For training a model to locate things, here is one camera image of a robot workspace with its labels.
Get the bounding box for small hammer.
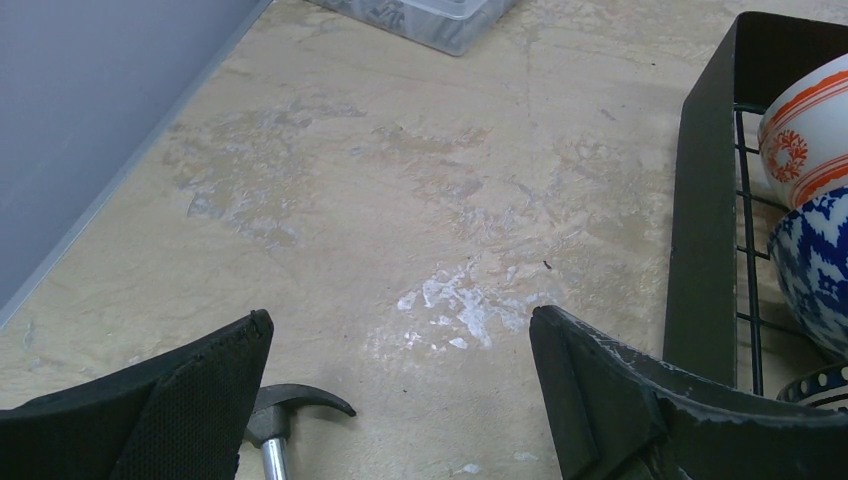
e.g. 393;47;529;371
244;383;357;480

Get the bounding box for red floral bowl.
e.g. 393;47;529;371
757;55;847;209

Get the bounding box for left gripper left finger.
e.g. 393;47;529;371
1;309;274;479

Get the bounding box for clear plastic organizer box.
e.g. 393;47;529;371
312;0;516;57

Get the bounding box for brown beige bowl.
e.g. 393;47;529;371
777;362;847;413

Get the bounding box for red patterned black bowl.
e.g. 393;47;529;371
767;187;847;360

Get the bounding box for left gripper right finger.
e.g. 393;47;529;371
529;305;847;479

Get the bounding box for black wire dish rack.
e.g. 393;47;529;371
663;11;847;394

